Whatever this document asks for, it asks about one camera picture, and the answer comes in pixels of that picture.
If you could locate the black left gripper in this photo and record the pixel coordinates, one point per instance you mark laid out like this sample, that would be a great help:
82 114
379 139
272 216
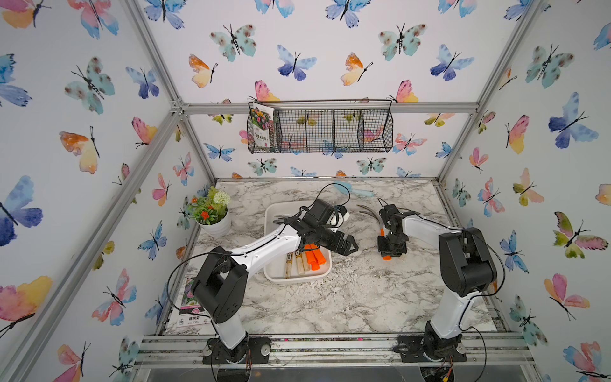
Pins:
344 250

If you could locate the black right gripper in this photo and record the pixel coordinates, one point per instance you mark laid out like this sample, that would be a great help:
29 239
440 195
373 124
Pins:
383 250

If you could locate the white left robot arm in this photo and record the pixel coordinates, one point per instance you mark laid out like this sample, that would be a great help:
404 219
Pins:
220 284

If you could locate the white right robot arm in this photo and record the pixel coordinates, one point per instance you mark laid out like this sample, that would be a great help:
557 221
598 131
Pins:
466 268

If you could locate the white plastic storage tray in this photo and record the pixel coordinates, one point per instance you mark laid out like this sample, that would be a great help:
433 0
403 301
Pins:
274 271

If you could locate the light blue plastic trowel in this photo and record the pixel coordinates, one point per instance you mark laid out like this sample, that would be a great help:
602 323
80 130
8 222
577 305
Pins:
346 188

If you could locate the potted artificial flower plant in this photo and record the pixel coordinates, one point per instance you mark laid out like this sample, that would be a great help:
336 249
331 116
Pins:
209 208

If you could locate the flower seed packet on table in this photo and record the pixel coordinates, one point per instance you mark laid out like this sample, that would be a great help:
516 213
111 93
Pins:
191 318

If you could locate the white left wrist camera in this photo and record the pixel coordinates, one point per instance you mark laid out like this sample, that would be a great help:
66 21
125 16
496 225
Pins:
339 216

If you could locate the black wire wall basket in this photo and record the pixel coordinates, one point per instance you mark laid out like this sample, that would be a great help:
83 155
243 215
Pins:
327 127

